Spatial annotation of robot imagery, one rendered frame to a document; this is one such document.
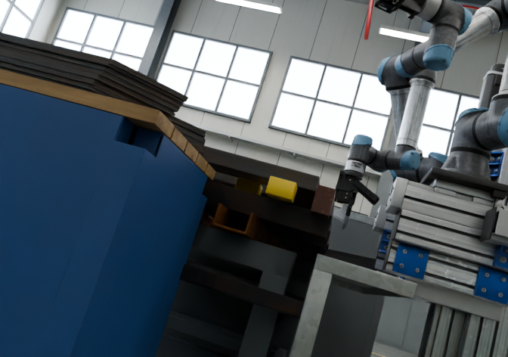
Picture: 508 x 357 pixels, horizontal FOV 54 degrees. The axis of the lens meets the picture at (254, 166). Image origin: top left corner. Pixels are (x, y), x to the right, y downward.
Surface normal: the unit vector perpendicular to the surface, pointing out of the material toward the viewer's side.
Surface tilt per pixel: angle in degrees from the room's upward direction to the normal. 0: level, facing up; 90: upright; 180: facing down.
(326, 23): 90
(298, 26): 90
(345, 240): 90
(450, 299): 90
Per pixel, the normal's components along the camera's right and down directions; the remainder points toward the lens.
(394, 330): -0.14, -0.24
